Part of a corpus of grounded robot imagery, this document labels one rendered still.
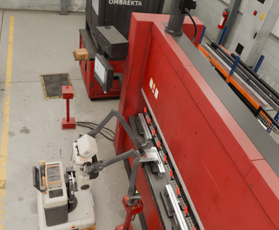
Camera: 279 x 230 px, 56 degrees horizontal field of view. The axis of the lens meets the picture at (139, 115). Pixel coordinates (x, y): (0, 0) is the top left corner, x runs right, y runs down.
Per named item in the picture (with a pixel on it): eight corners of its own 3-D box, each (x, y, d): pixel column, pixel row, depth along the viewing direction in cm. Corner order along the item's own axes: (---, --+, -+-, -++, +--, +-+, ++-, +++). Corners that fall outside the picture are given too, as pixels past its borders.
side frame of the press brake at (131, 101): (113, 144, 458) (131, 12, 311) (158, 141, 483) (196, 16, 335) (116, 155, 440) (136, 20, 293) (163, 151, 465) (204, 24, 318)
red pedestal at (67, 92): (60, 122, 479) (59, 84, 426) (74, 121, 487) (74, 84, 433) (61, 129, 465) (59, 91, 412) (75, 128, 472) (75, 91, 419)
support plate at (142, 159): (133, 150, 322) (133, 150, 321) (153, 148, 329) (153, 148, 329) (136, 162, 309) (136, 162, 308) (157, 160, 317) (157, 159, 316)
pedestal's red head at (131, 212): (121, 201, 304) (123, 193, 293) (134, 197, 311) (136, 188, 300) (128, 216, 291) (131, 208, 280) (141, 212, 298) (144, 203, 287)
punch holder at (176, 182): (170, 180, 275) (174, 170, 264) (178, 179, 277) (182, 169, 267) (175, 192, 264) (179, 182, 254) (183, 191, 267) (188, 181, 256)
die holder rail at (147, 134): (137, 118, 387) (138, 113, 381) (141, 117, 389) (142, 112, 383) (146, 143, 351) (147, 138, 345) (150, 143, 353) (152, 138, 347)
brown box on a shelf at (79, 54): (72, 52, 480) (72, 46, 472) (86, 52, 489) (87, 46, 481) (74, 60, 460) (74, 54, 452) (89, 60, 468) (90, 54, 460)
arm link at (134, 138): (116, 113, 296) (115, 116, 286) (120, 110, 295) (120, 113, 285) (135, 143, 308) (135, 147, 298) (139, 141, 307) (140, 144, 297)
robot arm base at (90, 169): (85, 164, 269) (86, 173, 261) (91, 159, 268) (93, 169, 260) (89, 167, 275) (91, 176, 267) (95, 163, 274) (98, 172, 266)
